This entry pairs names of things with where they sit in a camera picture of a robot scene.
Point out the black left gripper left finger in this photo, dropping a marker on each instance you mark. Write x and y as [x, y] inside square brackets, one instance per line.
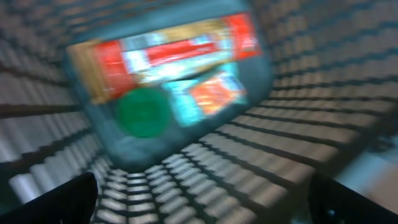
[70, 203]

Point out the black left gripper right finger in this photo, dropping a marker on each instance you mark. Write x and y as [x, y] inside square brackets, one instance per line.
[333, 203]

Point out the green lid jar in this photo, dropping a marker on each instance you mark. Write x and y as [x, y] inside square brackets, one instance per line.
[143, 113]

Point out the orange spaghetti pasta packet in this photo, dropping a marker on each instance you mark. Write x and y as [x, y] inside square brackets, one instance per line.
[111, 68]

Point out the teal wet wipes packet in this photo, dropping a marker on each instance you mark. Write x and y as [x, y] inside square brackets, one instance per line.
[186, 111]

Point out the orange Kleenex tissue pack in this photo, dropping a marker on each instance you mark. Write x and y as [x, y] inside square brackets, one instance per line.
[217, 92]

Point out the grey plastic mesh basket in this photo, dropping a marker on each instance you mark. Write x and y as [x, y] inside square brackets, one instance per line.
[323, 89]

